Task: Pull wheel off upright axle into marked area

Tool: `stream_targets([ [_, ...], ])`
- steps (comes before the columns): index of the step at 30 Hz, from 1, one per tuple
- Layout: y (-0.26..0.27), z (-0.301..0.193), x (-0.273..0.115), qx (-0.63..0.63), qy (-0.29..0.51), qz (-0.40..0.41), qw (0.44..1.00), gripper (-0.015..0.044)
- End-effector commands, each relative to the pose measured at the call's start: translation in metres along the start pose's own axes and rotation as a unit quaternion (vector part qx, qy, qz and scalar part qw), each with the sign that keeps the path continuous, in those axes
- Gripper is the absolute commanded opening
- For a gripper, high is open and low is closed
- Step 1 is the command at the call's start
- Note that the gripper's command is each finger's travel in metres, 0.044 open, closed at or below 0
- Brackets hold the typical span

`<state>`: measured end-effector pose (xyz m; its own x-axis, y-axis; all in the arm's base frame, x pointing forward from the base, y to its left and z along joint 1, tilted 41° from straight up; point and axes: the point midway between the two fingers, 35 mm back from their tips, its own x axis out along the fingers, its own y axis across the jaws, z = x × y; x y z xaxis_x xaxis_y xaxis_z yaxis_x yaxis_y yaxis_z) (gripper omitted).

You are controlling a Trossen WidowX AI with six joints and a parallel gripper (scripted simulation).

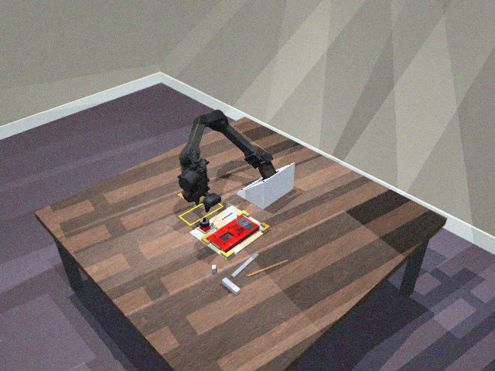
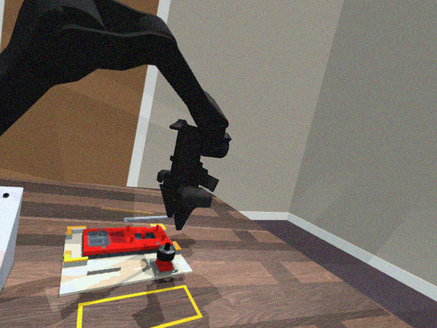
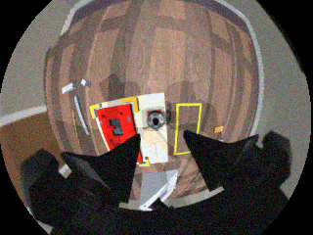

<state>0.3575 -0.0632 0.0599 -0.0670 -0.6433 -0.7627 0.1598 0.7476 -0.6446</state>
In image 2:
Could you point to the yellow rectangular outline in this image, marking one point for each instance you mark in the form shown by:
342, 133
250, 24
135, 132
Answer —
80, 311

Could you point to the grey flat bar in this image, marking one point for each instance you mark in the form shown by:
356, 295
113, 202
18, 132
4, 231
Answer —
151, 218

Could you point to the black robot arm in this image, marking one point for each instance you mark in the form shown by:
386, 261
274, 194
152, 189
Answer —
62, 41

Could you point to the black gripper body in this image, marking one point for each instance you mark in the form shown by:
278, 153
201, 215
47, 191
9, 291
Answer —
181, 176

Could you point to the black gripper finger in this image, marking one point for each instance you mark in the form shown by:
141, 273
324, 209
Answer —
181, 214
168, 193

